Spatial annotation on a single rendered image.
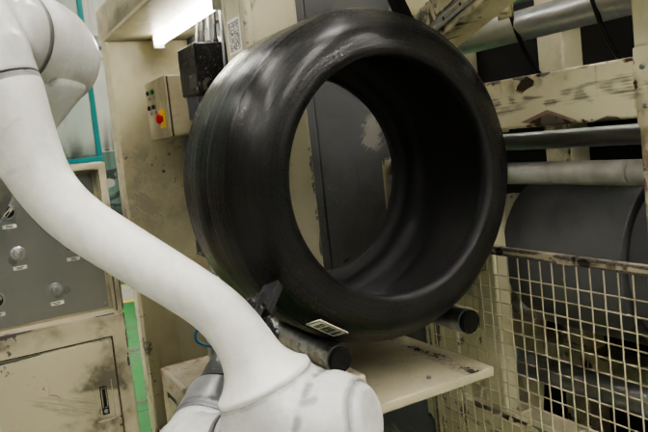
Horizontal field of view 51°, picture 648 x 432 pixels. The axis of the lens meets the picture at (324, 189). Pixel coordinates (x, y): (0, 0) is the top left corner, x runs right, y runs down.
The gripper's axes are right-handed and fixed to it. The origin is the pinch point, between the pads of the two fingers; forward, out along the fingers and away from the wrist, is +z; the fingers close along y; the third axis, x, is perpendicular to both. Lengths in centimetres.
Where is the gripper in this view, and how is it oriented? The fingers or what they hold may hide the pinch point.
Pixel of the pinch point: (267, 300)
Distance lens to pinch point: 103.7
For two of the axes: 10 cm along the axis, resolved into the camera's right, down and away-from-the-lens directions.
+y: 5.3, 7.9, 3.0
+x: 8.3, -4.0, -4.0
